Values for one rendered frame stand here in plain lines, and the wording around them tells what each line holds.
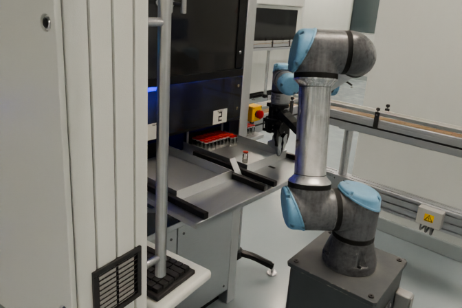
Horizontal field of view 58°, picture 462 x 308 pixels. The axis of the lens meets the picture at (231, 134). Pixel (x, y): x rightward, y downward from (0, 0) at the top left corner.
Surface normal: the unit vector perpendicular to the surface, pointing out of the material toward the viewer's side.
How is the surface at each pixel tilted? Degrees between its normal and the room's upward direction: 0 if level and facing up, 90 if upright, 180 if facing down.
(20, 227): 90
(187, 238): 90
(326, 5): 90
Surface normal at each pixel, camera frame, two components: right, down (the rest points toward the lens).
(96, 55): 0.83, 0.22
